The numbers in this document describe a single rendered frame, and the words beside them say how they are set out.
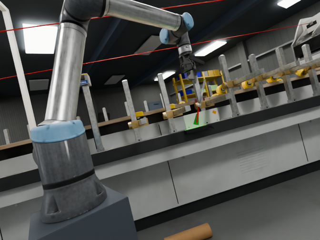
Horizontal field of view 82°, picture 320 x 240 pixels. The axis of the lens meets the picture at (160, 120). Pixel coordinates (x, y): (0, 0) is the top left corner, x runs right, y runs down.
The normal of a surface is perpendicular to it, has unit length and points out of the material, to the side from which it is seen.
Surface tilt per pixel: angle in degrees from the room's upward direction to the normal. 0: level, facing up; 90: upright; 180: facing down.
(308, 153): 90
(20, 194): 90
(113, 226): 90
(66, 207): 70
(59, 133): 85
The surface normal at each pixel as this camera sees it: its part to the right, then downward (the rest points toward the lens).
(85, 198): 0.53, -0.49
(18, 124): 0.55, -0.15
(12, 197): 0.15, -0.05
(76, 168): 0.71, -0.18
